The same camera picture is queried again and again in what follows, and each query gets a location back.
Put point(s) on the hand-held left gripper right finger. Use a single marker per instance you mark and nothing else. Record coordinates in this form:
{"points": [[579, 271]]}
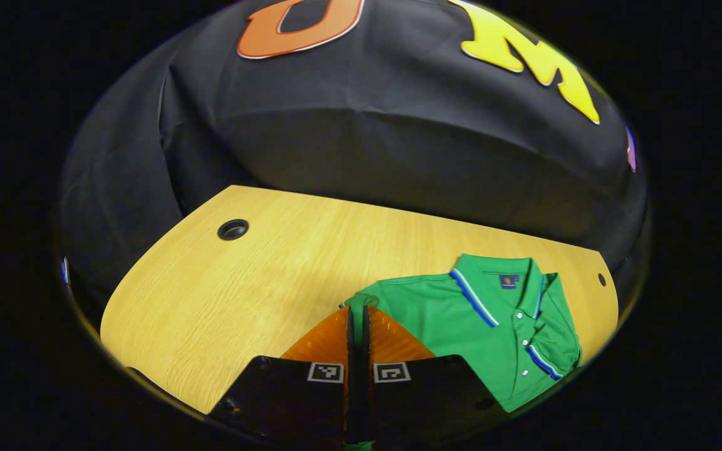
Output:
{"points": [[423, 394]]}

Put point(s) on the black backdrop cloth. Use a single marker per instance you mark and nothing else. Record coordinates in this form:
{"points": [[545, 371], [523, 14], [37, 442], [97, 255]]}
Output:
{"points": [[367, 144]]}

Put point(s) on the large black table grommet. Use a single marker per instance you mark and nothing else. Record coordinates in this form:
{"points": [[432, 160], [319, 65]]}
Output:
{"points": [[233, 229]]}

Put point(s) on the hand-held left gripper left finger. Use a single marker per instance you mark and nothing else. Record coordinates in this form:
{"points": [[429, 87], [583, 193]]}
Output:
{"points": [[286, 401]]}

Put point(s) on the green polo T-shirt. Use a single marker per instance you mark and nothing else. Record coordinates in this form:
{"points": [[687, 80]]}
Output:
{"points": [[461, 326]]}

